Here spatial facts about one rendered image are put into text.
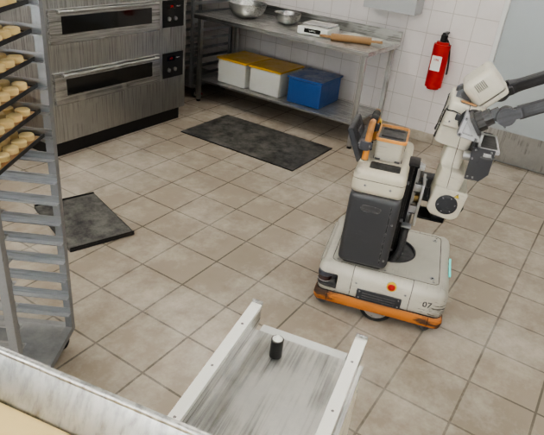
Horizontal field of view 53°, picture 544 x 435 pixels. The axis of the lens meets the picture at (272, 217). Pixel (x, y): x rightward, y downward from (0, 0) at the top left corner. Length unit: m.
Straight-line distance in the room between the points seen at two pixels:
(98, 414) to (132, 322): 2.14
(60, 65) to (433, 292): 3.03
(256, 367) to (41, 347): 1.33
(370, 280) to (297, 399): 1.56
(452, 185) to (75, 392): 2.30
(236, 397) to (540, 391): 1.89
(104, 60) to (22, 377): 4.02
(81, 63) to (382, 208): 2.71
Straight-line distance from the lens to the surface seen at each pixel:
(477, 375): 2.88
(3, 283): 1.95
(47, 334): 2.59
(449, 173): 2.75
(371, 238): 2.75
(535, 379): 3.01
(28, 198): 2.30
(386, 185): 2.61
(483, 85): 2.64
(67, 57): 4.42
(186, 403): 1.23
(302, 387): 1.37
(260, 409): 1.31
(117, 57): 4.73
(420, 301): 2.86
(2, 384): 0.78
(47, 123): 2.14
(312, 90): 5.30
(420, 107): 5.58
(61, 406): 0.73
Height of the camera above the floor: 1.82
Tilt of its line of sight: 29 degrees down
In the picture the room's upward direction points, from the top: 6 degrees clockwise
